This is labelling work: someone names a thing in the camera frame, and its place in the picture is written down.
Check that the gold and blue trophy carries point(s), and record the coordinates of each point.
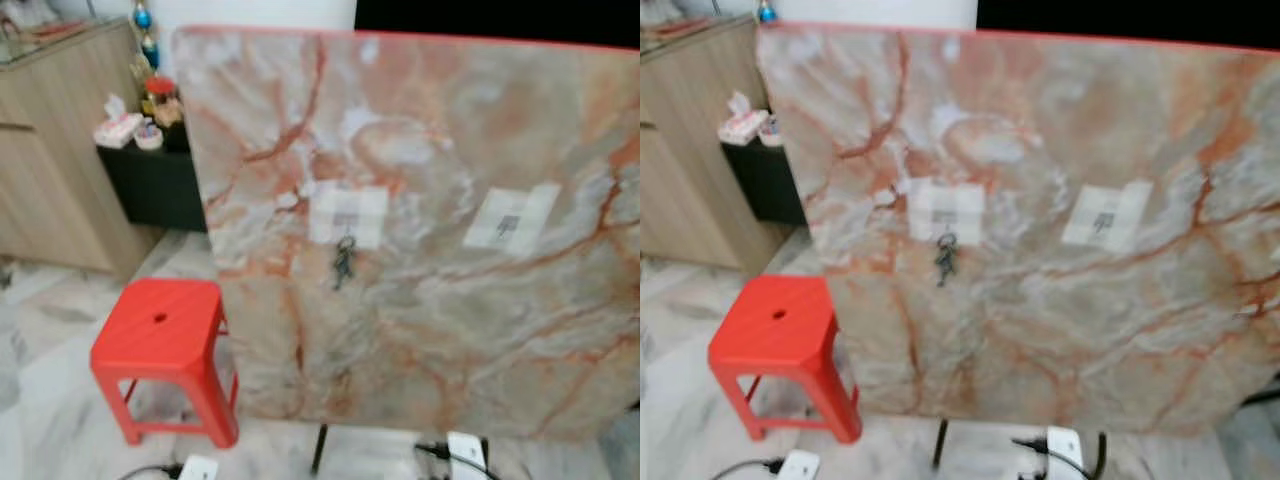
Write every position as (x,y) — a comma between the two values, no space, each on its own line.
(143,25)
(767,10)

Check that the white tape roll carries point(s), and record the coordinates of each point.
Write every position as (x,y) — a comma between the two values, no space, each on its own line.
(148,137)
(770,133)

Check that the clear adhesive wall hook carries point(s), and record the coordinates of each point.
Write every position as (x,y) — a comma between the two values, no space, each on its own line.
(1106,216)
(347,215)
(511,220)
(946,211)

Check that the silver key bunch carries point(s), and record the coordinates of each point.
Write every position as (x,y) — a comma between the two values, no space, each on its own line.
(946,258)
(344,262)

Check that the black TV console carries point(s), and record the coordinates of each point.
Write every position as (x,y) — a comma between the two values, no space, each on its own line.
(765,185)
(150,190)

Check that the red-edged marble pattern board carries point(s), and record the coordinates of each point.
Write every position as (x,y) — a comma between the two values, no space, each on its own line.
(450,330)
(1080,330)

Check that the black metal board stand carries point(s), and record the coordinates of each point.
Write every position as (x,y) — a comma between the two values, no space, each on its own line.
(940,445)
(318,450)

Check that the black television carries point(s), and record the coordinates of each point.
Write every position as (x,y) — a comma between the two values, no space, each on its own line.
(500,22)
(1130,22)

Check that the red-lidded clear snack jar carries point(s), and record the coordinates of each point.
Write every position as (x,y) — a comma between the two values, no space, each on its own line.
(162,100)

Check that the white and pink tissue pack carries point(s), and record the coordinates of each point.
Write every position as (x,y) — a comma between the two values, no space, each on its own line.
(118,127)
(742,124)

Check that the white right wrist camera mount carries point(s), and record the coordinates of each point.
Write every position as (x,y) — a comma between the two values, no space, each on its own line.
(466,455)
(1066,452)

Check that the light wooden cabinet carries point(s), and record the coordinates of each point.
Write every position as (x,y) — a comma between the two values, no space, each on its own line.
(55,190)
(680,180)

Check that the red plastic stool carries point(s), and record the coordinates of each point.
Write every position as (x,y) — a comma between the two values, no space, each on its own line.
(785,320)
(165,325)

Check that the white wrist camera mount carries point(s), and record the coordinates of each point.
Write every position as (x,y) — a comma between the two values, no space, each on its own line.
(198,469)
(1066,452)
(466,455)
(800,466)

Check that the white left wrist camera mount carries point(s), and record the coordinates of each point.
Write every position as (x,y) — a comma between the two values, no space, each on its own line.
(800,466)
(198,469)

